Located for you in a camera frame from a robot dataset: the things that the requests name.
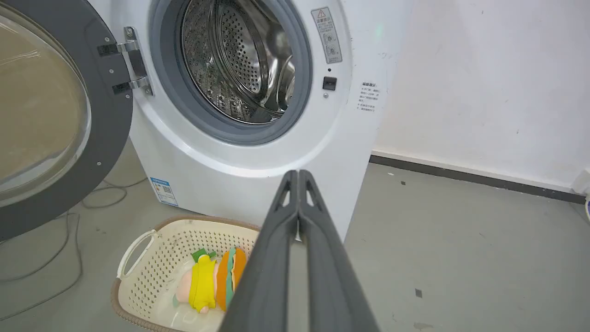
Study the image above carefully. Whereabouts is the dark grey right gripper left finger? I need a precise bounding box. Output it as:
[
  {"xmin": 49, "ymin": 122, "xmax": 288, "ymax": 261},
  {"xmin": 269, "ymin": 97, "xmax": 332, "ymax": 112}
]
[{"xmin": 218, "ymin": 170, "xmax": 300, "ymax": 332}]

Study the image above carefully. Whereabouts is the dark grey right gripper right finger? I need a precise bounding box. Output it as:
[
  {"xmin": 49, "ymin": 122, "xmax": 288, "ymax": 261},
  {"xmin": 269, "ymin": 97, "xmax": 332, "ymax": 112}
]
[{"xmin": 298, "ymin": 170, "xmax": 380, "ymax": 332}]

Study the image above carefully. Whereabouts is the white front-load washing machine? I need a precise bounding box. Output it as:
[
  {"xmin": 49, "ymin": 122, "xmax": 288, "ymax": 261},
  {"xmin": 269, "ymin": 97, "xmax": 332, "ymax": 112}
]
[{"xmin": 88, "ymin": 0, "xmax": 415, "ymax": 243}]

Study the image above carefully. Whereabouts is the grey round washer door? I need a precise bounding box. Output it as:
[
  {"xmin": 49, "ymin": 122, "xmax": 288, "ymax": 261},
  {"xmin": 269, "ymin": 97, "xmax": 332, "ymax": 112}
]
[{"xmin": 0, "ymin": 0, "xmax": 153, "ymax": 242}]

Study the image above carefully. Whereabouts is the yellow and orange plush doll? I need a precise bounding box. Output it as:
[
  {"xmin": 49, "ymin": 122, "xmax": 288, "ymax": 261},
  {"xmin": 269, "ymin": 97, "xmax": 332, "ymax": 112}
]
[{"xmin": 173, "ymin": 247, "xmax": 248, "ymax": 314}]

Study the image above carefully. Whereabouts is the cream perforated laundry basket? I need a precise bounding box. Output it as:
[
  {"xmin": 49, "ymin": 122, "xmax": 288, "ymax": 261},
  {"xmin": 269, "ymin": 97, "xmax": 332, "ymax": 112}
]
[{"xmin": 111, "ymin": 215, "xmax": 261, "ymax": 332}]

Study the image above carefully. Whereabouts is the grey power cable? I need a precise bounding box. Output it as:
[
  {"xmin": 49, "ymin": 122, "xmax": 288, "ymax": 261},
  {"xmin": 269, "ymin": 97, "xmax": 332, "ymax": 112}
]
[{"xmin": 0, "ymin": 178, "xmax": 148, "ymax": 321}]

